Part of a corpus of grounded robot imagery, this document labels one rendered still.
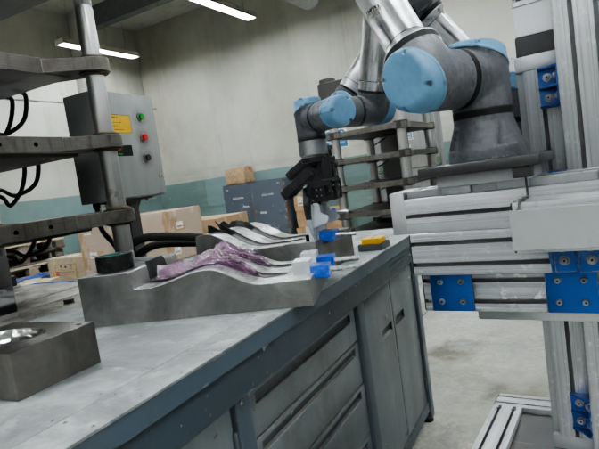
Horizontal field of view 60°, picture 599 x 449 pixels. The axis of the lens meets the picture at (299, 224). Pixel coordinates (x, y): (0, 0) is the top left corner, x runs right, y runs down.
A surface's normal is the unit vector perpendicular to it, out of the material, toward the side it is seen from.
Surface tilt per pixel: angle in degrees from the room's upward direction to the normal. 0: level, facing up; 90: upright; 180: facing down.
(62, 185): 90
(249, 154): 90
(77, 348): 90
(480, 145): 72
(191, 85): 90
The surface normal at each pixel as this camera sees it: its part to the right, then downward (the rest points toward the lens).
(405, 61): -0.79, 0.27
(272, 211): -0.45, 0.14
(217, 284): -0.16, 0.11
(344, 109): 0.51, 0.00
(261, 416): 0.89, -0.09
